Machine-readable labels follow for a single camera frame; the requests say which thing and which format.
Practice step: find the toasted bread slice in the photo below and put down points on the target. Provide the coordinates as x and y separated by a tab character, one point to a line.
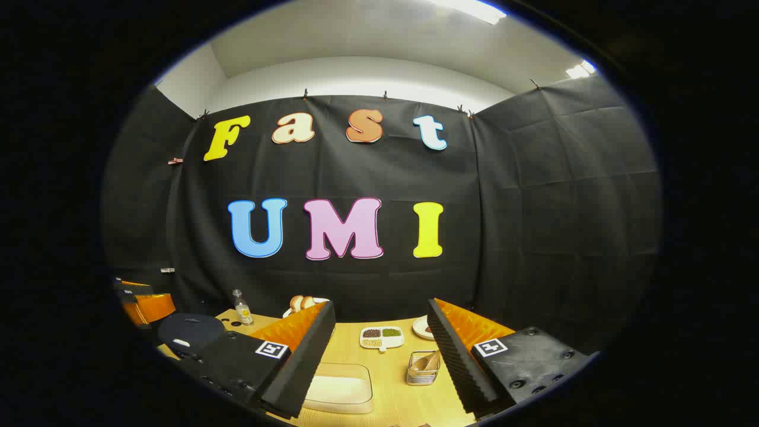
308	302
296	302

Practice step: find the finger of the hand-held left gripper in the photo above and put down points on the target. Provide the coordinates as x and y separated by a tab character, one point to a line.
154	308
136	287

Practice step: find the small glass bottle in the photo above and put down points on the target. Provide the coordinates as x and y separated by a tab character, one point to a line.
243	311

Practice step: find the clear box of rice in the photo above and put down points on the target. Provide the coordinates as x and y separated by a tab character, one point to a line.
341	388

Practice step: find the ceiling light panel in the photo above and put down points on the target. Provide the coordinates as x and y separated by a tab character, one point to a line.
581	69

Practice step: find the white divided bean dish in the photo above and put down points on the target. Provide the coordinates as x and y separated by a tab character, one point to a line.
381	337

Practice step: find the dark lidded rice cooker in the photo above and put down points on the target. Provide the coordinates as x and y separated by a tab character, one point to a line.
190	332

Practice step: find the small white plate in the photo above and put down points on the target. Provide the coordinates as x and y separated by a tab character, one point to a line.
421	327

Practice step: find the black backdrop cloth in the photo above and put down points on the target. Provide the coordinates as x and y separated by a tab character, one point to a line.
533	207

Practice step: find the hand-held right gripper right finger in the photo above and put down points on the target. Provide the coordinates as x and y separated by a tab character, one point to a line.
459	367

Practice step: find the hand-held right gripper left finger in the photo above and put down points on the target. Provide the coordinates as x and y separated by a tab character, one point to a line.
296	367

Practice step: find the white toaster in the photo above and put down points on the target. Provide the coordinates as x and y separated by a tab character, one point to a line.
287	312

